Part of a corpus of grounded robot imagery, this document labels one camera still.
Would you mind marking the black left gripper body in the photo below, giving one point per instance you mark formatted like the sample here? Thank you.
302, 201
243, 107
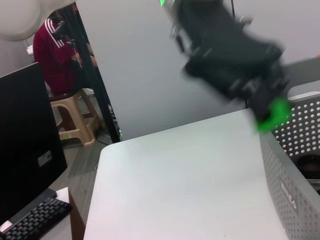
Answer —
225, 55

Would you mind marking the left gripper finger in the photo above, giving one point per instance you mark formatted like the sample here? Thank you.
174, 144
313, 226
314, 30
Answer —
258, 105
281, 85

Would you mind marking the green toy brick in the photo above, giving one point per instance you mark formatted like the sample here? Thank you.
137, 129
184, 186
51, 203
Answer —
275, 116

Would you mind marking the grey perforated storage bin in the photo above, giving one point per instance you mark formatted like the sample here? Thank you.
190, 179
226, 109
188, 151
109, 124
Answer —
282, 175

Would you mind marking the dark clay teacup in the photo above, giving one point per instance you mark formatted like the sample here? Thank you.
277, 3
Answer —
308, 163

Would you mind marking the beige plastic stool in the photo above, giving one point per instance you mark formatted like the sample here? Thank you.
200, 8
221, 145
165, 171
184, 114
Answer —
72, 117

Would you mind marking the dark red object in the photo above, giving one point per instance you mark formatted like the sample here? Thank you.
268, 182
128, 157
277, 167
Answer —
55, 62

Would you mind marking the black computer monitor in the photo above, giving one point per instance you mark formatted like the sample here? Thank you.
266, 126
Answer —
25, 137

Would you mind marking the white side desk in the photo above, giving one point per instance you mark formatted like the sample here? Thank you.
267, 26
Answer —
72, 217

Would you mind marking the black keyboard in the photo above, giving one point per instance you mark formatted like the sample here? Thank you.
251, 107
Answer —
37, 220

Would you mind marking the white paper tag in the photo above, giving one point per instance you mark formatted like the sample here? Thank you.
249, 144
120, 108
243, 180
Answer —
6, 227

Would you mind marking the black partition post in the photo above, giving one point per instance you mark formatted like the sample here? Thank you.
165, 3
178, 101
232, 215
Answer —
100, 87

